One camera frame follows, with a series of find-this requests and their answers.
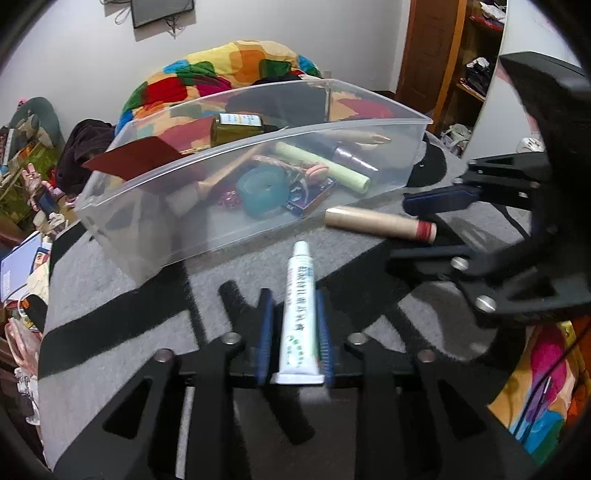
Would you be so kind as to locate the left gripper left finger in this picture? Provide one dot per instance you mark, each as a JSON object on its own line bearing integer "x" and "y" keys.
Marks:
{"x": 135, "y": 435}

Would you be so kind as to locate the purple cylinder bottle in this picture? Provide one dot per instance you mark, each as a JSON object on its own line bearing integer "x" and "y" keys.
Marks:
{"x": 352, "y": 157}

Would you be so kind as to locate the tan roll with red band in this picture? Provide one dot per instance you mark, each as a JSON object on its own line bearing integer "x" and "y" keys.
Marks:
{"x": 380, "y": 224}

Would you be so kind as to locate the wooden shelf unit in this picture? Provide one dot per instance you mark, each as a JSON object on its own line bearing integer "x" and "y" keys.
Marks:
{"x": 475, "y": 48}

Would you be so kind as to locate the grey green neck pillow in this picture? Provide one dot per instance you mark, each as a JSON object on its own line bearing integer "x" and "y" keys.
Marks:
{"x": 37, "y": 119}

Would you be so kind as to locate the peach cosmetic tube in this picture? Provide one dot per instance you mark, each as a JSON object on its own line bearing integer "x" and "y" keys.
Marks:
{"x": 183, "y": 200}

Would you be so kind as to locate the dark purple clothes pile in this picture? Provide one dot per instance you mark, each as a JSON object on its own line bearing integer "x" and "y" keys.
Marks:
{"x": 88, "y": 139}

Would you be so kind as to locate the blue tape roll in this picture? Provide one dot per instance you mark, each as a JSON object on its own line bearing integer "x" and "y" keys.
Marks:
{"x": 263, "y": 189}

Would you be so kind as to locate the blue notebook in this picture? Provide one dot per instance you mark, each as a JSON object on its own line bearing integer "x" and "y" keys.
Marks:
{"x": 16, "y": 267}

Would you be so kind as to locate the green glass spray bottle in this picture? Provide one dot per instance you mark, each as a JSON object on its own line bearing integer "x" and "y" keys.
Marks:
{"x": 231, "y": 127}

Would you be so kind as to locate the small wall monitor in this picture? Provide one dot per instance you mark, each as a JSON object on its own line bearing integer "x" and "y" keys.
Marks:
{"x": 145, "y": 12}

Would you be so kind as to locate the blue Max staples box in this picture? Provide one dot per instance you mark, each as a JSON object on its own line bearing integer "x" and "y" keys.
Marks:
{"x": 304, "y": 198}

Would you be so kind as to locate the black garment on bed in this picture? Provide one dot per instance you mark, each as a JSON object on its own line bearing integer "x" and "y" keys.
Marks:
{"x": 292, "y": 103}

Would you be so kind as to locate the wooden door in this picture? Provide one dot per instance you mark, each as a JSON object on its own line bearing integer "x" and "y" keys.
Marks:
{"x": 432, "y": 48}

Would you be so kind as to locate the clear plastic storage bin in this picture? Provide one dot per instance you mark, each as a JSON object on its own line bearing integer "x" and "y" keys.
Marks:
{"x": 204, "y": 174}

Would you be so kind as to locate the pink rabbit toy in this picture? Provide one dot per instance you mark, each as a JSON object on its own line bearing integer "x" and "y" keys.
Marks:
{"x": 40, "y": 193}

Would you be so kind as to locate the red envelope packet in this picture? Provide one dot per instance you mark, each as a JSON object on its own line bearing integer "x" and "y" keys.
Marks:
{"x": 150, "y": 152}

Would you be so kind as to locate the beaded keychain charm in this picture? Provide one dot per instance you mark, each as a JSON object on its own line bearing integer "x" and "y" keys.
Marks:
{"x": 229, "y": 198}

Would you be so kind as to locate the grey black blanket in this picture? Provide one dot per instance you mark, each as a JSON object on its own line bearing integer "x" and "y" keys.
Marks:
{"x": 100, "y": 330}

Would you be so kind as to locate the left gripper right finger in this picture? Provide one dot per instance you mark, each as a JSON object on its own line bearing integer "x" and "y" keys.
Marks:
{"x": 414, "y": 419}

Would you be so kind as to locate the colourful patchwork duvet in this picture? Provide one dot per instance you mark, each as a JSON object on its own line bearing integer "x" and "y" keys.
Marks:
{"x": 237, "y": 64}

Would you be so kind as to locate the white ointment tube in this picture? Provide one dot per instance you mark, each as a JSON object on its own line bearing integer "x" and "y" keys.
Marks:
{"x": 299, "y": 361}

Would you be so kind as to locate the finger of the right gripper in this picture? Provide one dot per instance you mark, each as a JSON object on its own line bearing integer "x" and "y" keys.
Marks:
{"x": 436, "y": 260}
{"x": 446, "y": 199}

